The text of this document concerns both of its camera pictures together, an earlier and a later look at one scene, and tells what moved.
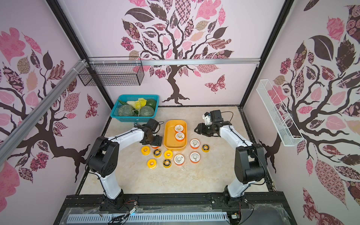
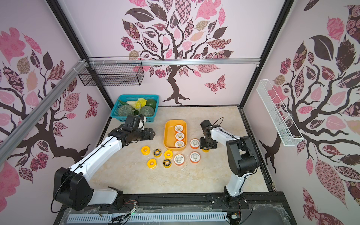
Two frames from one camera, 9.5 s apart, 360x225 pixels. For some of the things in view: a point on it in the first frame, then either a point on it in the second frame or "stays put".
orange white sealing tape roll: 179,128 stays put
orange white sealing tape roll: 179,136 stays put
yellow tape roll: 168,154 stays put
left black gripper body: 153,140 to 138,134
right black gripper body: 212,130 to 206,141
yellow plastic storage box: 169,142 stays put
